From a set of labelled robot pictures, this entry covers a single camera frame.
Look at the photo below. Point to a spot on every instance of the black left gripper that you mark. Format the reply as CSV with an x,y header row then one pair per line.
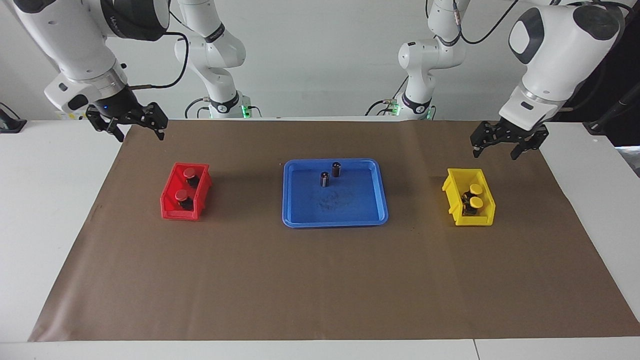
x,y
505,134

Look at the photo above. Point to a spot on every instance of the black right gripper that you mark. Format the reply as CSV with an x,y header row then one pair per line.
x,y
120,107

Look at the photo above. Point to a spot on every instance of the yellow push button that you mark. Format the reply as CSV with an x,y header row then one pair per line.
x,y
475,188
477,202

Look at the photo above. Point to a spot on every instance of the red push button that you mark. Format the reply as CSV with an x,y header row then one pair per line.
x,y
189,173
182,195

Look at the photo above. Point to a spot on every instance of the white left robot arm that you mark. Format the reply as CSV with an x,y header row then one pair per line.
x,y
555,55

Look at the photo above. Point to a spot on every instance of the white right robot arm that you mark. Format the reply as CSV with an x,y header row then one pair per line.
x,y
75,45

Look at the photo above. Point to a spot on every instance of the blue plastic tray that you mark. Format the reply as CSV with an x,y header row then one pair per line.
x,y
345,205

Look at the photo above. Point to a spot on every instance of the yellow plastic bin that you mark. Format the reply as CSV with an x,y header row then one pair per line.
x,y
452,192

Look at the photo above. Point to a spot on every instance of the red plastic bin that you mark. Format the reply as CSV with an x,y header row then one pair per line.
x,y
172,207

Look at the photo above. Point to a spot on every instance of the black device at table edge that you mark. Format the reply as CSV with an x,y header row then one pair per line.
x,y
10,124

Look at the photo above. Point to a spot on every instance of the black background panel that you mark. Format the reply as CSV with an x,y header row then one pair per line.
x,y
625,65

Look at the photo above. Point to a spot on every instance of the black cylindrical button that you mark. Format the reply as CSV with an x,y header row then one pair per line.
x,y
337,169
325,179

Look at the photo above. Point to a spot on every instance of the brown paper table mat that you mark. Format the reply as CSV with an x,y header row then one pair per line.
x,y
320,280

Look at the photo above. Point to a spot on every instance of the white wall socket box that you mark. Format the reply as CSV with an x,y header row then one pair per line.
x,y
70,116

